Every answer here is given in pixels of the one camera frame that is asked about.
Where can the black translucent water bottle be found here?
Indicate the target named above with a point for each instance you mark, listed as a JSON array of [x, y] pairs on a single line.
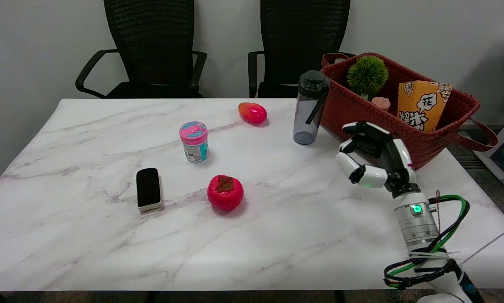
[[309, 110]]

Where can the black whiteboard eraser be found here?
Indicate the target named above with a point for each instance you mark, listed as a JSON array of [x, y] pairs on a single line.
[[148, 188]]

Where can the red persimmon toy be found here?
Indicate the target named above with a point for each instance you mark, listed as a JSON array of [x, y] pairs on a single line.
[[225, 192]]

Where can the red mango toy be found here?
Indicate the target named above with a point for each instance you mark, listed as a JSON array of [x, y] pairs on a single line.
[[252, 112]]

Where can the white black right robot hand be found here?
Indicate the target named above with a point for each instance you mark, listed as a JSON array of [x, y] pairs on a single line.
[[397, 156]]

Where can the orange snack box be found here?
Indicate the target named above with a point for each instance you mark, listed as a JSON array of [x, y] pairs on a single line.
[[424, 105]]

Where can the red woven basket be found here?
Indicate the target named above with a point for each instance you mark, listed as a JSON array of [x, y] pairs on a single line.
[[403, 126]]

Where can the pink lidded gum jar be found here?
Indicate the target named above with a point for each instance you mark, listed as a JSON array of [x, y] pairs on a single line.
[[194, 142]]

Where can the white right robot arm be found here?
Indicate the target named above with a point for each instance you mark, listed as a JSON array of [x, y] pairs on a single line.
[[420, 229]]

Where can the black mesh office chair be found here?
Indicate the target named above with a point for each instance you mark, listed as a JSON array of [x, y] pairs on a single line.
[[151, 50], [298, 46]]

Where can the green ball plant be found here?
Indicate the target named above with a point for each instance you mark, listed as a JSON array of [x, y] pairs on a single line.
[[367, 76]]

